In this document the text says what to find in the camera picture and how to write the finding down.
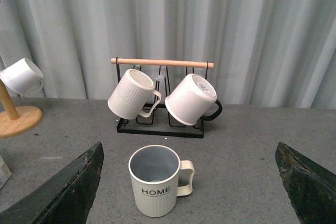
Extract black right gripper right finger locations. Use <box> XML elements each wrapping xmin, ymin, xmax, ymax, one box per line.
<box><xmin>275</xmin><ymin>142</ymin><xmax>335</xmax><ymax>223</ymax></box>

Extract cream ribbed hanging mug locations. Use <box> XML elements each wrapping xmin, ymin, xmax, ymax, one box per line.
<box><xmin>108</xmin><ymin>69</ymin><xmax>162</xmax><ymax>120</ymax></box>

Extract white mug on tree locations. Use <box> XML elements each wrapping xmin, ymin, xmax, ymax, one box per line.
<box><xmin>1</xmin><ymin>58</ymin><xmax>44</xmax><ymax>95</ymax></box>

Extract cream HOME mug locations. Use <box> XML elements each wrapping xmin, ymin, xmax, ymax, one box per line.
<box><xmin>128</xmin><ymin>145</ymin><xmax>195</xmax><ymax>218</ymax></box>

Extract grey pleated curtain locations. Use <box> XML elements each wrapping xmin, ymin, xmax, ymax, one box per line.
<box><xmin>1</xmin><ymin>0</ymin><xmax>335</xmax><ymax>109</ymax></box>

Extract blue white milk carton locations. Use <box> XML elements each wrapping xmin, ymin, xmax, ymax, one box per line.
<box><xmin>0</xmin><ymin>156</ymin><xmax>12</xmax><ymax>189</ymax></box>

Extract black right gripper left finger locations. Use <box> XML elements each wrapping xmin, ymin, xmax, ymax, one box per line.
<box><xmin>1</xmin><ymin>142</ymin><xmax>104</xmax><ymax>223</ymax></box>

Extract black wire mug rack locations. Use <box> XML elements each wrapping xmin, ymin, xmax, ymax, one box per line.
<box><xmin>111</xmin><ymin>57</ymin><xmax>214</xmax><ymax>138</ymax></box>

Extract white mug black handle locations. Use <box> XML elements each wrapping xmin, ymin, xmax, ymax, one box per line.
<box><xmin>165</xmin><ymin>73</ymin><xmax>223</xmax><ymax>126</ymax></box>

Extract wooden mug tree stand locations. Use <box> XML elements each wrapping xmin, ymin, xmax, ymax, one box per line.
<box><xmin>1</xmin><ymin>80</ymin><xmax>43</xmax><ymax>137</ymax></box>

